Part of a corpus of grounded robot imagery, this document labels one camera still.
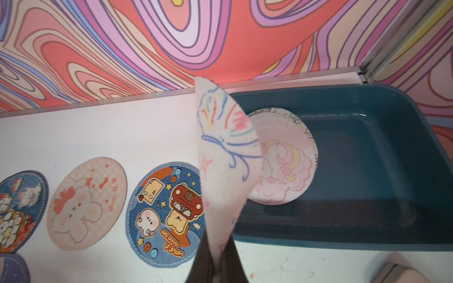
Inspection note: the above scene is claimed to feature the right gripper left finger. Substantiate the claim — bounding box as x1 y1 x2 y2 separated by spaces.
186 235 215 283

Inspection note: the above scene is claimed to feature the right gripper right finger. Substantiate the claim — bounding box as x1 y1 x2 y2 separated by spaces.
219 235 248 283

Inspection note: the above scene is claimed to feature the pink line flowers coaster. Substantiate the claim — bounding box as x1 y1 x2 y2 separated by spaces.
195 77 262 265

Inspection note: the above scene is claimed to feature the pink unicorn coaster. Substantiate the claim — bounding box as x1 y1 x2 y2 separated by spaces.
248 112 316 205

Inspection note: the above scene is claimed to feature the teal plastic storage box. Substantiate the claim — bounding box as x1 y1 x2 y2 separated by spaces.
233 84 453 251

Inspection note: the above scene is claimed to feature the blue denim bear coaster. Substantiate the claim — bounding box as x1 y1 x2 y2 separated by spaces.
125 162 205 268

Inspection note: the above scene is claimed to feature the pink checkered bunny coaster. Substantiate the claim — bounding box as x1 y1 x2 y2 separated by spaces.
46 157 127 251

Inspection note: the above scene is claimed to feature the purple good luck bunny coaster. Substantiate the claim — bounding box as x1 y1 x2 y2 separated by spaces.
0 254 30 283

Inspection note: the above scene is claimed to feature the dark blue cartoon animals coaster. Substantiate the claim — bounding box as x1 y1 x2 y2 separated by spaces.
1 171 48 254

